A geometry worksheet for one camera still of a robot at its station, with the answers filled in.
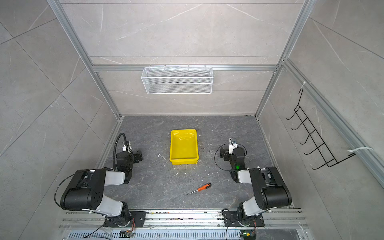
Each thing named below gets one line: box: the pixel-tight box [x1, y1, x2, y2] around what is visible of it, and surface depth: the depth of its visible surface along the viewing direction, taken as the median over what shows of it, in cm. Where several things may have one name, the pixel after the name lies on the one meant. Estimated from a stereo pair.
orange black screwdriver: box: [185, 182, 212, 196], surface depth 85 cm
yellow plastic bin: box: [169, 129, 199, 165], surface depth 102 cm
